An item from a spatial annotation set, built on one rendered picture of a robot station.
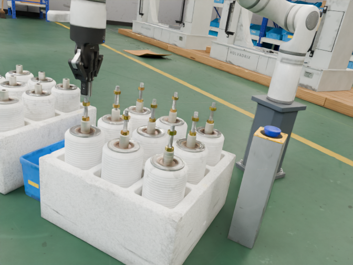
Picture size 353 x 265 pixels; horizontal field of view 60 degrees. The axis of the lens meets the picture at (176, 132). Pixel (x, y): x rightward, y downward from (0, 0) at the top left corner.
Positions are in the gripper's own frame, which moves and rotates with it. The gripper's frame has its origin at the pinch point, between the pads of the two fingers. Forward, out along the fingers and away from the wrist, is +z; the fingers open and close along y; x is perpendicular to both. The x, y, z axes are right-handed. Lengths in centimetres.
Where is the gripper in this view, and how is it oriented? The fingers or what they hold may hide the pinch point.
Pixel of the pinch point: (86, 89)
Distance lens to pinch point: 75.3
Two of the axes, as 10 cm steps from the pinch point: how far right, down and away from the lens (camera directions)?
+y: 2.0, -3.4, 9.2
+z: -1.4, 9.2, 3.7
